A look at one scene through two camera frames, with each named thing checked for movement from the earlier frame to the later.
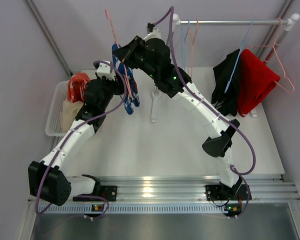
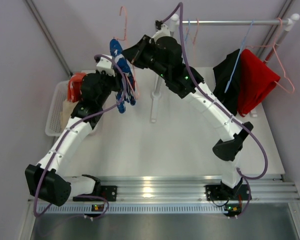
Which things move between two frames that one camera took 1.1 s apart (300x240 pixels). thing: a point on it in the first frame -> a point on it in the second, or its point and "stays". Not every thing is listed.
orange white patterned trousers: x=76 y=86 stays
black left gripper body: x=117 y=86 stays
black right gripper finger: x=124 y=55 -> x=132 y=55
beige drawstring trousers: x=69 y=111 stays
